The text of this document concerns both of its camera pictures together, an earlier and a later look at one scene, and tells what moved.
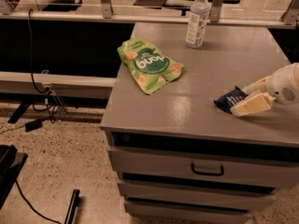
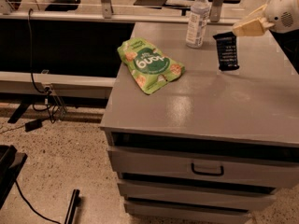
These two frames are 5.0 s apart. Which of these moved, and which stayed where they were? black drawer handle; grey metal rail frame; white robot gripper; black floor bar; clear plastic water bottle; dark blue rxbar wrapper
Moved: white robot gripper; dark blue rxbar wrapper
Stayed: grey metal rail frame; black drawer handle; black floor bar; clear plastic water bottle
